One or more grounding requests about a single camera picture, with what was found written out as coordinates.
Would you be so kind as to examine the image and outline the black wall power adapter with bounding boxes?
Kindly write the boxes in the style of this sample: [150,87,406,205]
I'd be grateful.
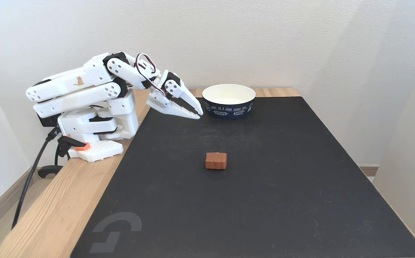
[37,114,59,128]

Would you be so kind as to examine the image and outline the black power cable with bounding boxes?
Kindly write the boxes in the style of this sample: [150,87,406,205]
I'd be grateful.
[11,126,62,230]

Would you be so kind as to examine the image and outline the white and navy paper bowl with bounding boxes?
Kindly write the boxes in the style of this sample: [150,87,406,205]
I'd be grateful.
[202,84,256,119]

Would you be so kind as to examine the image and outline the black desk mat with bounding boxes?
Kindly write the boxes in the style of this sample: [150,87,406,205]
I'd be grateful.
[70,96,415,258]

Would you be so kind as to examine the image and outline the brown toy block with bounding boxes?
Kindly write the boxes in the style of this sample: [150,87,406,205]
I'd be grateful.
[205,152,227,170]

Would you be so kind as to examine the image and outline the black clamp with orange tip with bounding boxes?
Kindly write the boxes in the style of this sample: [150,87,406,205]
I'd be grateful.
[37,135,90,179]

